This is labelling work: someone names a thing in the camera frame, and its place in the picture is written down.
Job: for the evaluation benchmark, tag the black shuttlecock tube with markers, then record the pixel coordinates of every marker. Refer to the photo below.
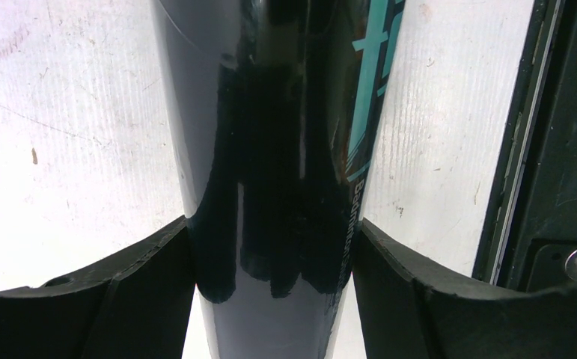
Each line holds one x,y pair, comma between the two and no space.
274,109

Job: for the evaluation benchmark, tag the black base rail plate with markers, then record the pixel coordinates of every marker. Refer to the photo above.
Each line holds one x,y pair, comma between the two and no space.
529,236

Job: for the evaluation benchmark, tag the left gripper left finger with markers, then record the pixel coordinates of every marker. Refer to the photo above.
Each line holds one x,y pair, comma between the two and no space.
132,304

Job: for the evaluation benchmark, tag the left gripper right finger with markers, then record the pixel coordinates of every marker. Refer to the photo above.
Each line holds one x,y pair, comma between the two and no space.
412,307

